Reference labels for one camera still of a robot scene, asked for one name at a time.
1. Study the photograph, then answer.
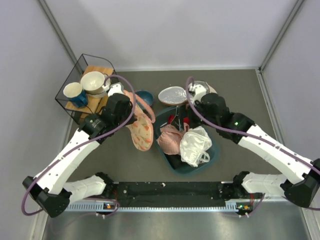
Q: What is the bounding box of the white insulated lunch bag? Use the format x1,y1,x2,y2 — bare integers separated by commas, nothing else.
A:
157,80,218,107

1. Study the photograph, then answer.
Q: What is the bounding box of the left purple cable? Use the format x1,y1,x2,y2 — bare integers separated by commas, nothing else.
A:
21,74,137,216

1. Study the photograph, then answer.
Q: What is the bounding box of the cream ceramic bowl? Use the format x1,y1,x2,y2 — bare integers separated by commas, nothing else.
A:
80,71,105,94

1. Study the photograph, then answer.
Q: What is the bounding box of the purple cable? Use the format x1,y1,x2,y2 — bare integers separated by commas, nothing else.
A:
185,76,320,218
21,74,137,216

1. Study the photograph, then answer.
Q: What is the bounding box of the white bowl underneath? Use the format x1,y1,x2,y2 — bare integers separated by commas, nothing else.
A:
88,79,111,99

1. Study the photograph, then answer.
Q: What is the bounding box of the pink bra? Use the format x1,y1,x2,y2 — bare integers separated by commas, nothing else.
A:
156,122,189,155

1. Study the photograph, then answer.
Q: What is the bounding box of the teal plastic basin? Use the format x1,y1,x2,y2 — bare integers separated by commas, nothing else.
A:
153,107,220,175

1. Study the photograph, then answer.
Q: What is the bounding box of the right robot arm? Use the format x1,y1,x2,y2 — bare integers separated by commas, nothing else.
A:
174,93,320,208

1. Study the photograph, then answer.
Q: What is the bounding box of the red bra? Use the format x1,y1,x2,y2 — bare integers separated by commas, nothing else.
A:
167,114,190,125

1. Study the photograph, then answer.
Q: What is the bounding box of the blue mug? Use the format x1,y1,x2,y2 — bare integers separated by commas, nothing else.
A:
63,82,89,108

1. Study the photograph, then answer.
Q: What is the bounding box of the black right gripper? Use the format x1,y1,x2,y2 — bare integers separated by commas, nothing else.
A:
171,100,219,133

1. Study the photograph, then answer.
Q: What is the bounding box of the dark blue ceramic bowl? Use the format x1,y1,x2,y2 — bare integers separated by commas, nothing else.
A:
135,90,154,107

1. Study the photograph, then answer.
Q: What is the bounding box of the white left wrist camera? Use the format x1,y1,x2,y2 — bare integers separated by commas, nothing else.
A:
107,82,124,97

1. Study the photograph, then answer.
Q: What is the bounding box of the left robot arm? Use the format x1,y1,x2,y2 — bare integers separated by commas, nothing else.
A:
21,93,136,218

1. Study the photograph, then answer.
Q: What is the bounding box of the black garment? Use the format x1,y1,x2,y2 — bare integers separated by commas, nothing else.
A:
166,154,186,170

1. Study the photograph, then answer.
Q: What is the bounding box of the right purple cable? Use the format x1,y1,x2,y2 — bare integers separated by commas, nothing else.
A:
185,76,320,218

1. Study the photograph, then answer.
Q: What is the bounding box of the black wire wooden shelf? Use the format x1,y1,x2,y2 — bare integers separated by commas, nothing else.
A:
55,53,117,125

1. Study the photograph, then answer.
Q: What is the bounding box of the floral mesh laundry bag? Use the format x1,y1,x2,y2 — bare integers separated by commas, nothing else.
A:
126,94,156,152

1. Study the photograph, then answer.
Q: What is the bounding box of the white bra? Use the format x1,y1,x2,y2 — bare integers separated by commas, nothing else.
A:
180,126,213,168

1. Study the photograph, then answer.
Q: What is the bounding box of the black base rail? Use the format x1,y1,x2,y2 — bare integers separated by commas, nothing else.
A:
84,181,253,208

